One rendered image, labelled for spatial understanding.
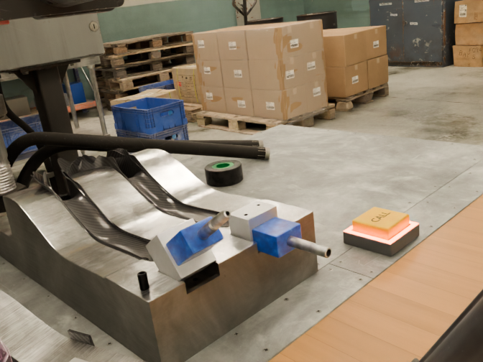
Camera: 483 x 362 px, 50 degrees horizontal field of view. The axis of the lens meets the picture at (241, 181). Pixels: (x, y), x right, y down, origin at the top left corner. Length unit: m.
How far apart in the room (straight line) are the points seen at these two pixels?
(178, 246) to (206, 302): 0.08
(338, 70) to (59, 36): 4.10
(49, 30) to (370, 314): 1.05
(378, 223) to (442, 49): 6.83
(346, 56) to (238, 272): 4.69
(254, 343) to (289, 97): 4.02
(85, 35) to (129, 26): 6.45
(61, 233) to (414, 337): 0.46
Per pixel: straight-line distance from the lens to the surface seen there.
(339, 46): 5.21
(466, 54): 7.50
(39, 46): 1.38
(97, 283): 0.62
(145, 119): 4.34
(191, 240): 0.52
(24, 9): 0.41
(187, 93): 5.99
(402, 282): 0.70
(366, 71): 5.54
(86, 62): 4.29
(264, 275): 0.63
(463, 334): 0.21
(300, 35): 4.62
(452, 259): 0.75
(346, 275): 0.71
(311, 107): 4.76
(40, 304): 0.78
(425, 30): 7.64
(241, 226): 0.61
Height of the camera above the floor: 1.16
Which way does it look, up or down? 19 degrees down
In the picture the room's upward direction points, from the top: 7 degrees counter-clockwise
